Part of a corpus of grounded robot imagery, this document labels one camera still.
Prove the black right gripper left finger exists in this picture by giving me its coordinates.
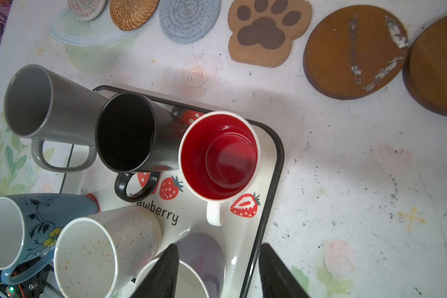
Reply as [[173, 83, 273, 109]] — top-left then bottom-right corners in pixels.
[[131, 244, 179, 298]]

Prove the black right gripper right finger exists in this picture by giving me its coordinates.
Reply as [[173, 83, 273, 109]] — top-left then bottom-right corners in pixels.
[[259, 243, 309, 298]]

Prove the white mug red inside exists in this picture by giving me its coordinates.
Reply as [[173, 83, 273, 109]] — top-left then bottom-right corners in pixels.
[[178, 111, 261, 227]]

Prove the scratched brown wooden round coaster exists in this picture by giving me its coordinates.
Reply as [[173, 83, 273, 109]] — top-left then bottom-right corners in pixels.
[[303, 4, 409, 100]]

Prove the cork paw print coaster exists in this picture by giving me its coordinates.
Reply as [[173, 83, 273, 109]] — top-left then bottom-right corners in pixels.
[[228, 0, 312, 68]]

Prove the grey-blue woven round coaster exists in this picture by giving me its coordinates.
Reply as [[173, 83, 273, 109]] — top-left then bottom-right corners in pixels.
[[159, 0, 221, 44]]

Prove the plain brown wooden round coaster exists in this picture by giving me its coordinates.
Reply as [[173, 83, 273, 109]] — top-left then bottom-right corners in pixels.
[[403, 16, 447, 116]]

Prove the rattan wicker round coaster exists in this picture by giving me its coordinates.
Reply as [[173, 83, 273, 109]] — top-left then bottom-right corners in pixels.
[[110, 0, 160, 31]]

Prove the multicolour woven round coaster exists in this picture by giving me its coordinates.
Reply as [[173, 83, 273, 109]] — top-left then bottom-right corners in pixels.
[[68, 0, 107, 21]]

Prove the white strawberry serving tray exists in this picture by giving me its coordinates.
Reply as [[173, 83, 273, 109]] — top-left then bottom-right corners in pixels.
[[61, 85, 284, 298]]

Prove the white speckled mug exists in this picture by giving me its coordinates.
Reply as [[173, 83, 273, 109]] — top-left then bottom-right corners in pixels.
[[54, 206, 162, 298]]

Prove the blue floral mug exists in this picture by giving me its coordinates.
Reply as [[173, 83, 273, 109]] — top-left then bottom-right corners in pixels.
[[0, 193, 99, 285]]

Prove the black mug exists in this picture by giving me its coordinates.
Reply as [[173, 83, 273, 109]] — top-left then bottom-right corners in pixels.
[[95, 92, 188, 202]]

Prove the grey mug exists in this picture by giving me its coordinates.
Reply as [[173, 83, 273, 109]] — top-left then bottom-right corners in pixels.
[[3, 65, 107, 173]]

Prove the white lilac handled mug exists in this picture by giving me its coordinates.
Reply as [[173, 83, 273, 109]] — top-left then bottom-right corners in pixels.
[[173, 233, 226, 298]]

